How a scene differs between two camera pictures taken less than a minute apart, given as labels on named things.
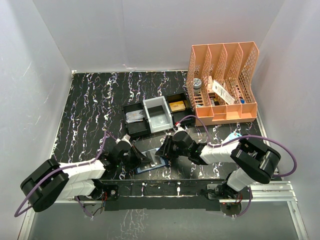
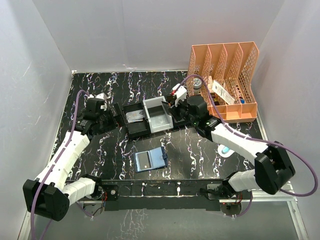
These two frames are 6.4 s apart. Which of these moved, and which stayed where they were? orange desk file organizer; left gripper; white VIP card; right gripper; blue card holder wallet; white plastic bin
Moved: right gripper; left gripper
Stayed: white VIP card; white plastic bin; orange desk file organizer; blue card holder wallet
